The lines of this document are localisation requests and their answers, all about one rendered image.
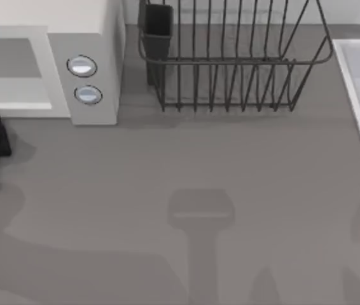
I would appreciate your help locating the dark grey utensil cup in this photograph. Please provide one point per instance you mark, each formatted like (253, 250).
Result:
(156, 28)

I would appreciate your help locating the round silver microwave knob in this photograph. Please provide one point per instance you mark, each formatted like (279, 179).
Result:
(88, 95)
(81, 66)

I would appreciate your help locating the pale microwave oven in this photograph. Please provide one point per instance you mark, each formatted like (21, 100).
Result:
(81, 25)

